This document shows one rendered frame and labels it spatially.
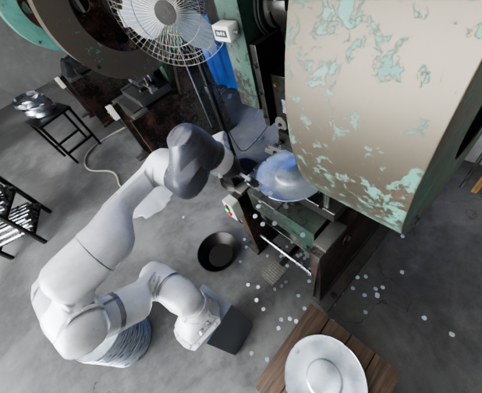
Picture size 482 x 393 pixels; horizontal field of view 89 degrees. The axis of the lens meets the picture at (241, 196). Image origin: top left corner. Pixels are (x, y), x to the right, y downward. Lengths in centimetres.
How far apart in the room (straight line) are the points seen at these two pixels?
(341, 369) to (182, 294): 67
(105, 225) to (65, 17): 144
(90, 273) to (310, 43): 54
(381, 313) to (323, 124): 139
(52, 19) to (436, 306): 248
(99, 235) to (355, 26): 53
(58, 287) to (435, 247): 178
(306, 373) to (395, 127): 102
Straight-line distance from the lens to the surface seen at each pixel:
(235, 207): 122
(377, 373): 122
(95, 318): 64
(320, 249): 103
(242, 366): 160
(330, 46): 30
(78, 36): 188
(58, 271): 60
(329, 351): 119
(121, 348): 167
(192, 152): 60
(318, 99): 32
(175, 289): 85
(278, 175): 104
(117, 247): 58
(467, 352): 170
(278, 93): 89
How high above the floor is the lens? 155
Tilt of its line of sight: 49 degrees down
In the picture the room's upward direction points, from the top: 22 degrees counter-clockwise
